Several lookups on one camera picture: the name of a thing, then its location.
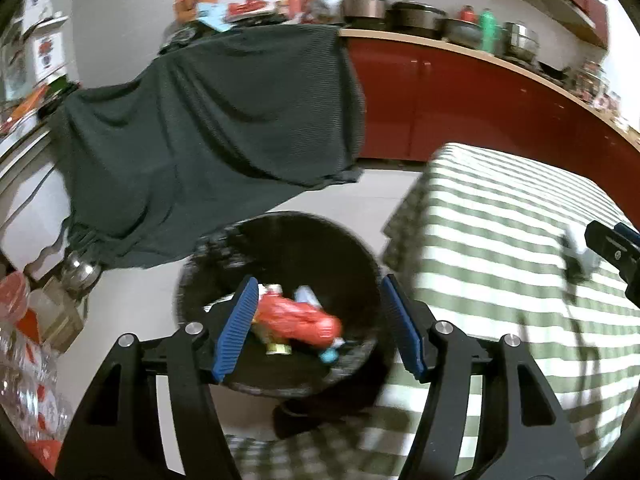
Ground steel kettle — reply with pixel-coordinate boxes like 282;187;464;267
60;250;103;293

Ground orange paper bag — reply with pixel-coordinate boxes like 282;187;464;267
175;0;218;18

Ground black cooking pot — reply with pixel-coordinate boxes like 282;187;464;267
385;1;447;36

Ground red plastic bag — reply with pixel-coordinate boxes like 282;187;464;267
252;294;342;350

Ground row of condiment bottles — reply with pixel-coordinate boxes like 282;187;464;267
572;60;623;116

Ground red plastic package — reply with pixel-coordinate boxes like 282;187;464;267
227;0;268;16

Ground pack of clear plastic bottles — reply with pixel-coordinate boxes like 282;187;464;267
0;330;71;441

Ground green thermos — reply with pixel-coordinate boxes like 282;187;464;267
480;8;501;53

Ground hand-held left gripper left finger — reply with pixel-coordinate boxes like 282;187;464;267
55;276;261;480

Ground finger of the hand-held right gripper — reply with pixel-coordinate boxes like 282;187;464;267
614;222;640;250
584;221;640;281

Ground dark green cloth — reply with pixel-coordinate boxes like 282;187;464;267
50;24;368;271

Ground black wok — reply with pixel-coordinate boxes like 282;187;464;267
537;60;573;81

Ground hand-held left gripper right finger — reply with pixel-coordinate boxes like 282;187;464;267
379;274;588;480

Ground light blue squeeze tube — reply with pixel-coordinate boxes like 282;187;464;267
292;286;321;311

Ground stainless steel stockpot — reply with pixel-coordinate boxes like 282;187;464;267
502;21;542;61

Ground yellow wrapper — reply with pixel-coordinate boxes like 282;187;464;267
250;317;293;357

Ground black round trash bin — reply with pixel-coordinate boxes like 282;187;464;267
172;212;396;413

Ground red kitchen cabinet counter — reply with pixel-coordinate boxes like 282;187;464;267
340;27;640;181

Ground teal white toothpaste tube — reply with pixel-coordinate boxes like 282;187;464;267
317;339;346;366

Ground green checkered tablecloth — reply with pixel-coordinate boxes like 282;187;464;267
225;142;640;480

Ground grey metal pot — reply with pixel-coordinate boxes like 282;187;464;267
440;17;483;46

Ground pile of snack bags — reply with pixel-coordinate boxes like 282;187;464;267
282;0;346;23

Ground white foil wrapper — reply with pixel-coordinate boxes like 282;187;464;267
559;232;603;283

